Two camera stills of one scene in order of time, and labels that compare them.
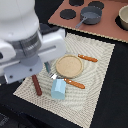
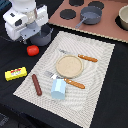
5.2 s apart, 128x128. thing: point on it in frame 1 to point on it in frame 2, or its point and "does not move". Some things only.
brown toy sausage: (37, 85) does not move
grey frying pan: (90, 15) does not move
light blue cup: (58, 89) does not move
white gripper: (24, 56) to (21, 26)
